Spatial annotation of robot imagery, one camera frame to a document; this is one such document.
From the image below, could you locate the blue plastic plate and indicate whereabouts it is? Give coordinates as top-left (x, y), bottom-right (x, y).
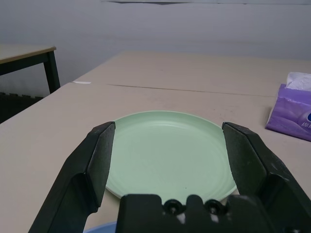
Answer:
top-left (84, 221), bottom-right (120, 233)

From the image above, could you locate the purple tissue pack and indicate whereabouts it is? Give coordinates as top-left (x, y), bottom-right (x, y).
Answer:
top-left (264, 71), bottom-right (311, 142)

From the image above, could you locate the green plastic plate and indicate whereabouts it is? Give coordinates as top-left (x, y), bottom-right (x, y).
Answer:
top-left (104, 110), bottom-right (238, 202)

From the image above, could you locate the side table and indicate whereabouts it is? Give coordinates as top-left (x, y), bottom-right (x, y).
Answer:
top-left (0, 43), bottom-right (61, 95)

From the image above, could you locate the black foam floor mat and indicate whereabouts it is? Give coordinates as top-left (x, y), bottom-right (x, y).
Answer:
top-left (0, 91), bottom-right (49, 124)

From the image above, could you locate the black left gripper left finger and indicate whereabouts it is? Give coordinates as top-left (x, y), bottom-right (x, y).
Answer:
top-left (28, 121), bottom-right (116, 233)

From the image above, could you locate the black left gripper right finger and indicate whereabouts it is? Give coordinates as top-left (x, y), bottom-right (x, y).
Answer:
top-left (221, 121), bottom-right (311, 233)

